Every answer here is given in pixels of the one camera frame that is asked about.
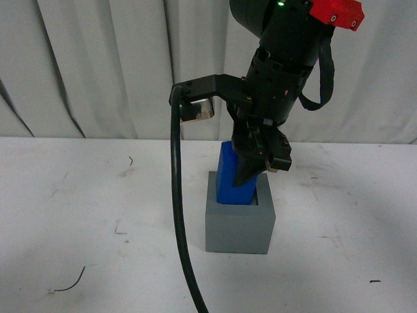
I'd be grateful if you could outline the blue rectangular block part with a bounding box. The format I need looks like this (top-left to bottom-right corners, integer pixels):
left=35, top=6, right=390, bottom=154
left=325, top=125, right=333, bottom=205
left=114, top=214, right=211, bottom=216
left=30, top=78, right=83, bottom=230
left=216, top=141, right=257, bottom=205

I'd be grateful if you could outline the red plastic clamp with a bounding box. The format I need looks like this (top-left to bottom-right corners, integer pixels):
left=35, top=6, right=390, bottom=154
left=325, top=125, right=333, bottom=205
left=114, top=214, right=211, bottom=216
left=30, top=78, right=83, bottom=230
left=309, top=0, right=365, bottom=31

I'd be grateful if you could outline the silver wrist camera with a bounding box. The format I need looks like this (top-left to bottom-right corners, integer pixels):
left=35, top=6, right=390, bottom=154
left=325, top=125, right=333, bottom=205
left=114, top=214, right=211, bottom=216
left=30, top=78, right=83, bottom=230
left=180, top=98, right=214, bottom=124

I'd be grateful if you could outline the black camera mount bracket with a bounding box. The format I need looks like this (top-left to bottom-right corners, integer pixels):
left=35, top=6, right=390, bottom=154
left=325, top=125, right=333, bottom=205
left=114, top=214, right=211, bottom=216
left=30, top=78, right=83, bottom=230
left=171, top=74, right=253, bottom=114

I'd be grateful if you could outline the black sleeved cable loop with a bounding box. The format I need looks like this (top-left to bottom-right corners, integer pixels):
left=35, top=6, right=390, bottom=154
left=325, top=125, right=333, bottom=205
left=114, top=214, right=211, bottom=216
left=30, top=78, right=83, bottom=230
left=299, top=31, right=336, bottom=112

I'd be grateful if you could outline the gray square base block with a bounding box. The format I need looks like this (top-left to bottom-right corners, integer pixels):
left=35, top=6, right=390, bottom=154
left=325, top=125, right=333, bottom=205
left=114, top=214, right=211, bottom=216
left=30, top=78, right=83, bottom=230
left=205, top=171, right=276, bottom=254

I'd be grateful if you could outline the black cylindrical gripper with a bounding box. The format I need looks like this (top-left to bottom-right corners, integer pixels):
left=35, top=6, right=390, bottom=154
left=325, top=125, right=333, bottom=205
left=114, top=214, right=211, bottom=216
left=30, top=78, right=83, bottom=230
left=227, top=48, right=313, bottom=186

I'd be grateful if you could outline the thick black cable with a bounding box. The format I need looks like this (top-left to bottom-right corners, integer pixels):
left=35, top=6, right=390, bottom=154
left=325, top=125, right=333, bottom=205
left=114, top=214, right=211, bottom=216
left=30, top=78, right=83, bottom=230
left=170, top=85, right=209, bottom=313

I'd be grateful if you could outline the white pleated curtain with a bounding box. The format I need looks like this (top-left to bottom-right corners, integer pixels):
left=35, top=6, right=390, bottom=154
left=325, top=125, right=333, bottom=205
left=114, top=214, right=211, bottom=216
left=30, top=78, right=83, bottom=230
left=1, top=1, right=416, bottom=144

